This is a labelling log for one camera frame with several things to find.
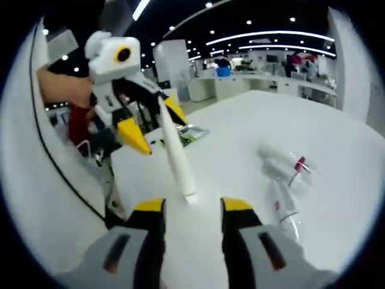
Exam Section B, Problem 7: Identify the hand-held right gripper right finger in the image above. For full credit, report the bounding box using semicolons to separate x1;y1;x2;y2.
220;196;339;289

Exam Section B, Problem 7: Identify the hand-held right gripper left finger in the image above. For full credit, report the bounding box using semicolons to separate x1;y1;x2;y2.
55;197;167;289

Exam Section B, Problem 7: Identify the white skincare tube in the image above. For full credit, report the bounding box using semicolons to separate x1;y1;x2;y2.
158;95;199;206

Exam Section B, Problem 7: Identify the green black skincare sachet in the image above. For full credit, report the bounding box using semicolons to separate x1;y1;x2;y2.
175;125;211;149

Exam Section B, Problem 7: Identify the white skincare bottle red collar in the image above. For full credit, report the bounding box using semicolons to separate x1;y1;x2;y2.
257;143;317;181

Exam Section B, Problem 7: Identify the person in white shirt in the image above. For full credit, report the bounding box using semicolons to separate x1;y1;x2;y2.
1;22;108;266

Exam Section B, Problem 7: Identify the long white office desk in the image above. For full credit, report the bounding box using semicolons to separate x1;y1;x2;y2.
189;72;338;108

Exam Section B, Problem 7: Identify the black chest cable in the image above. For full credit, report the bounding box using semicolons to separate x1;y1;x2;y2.
29;25;106;220

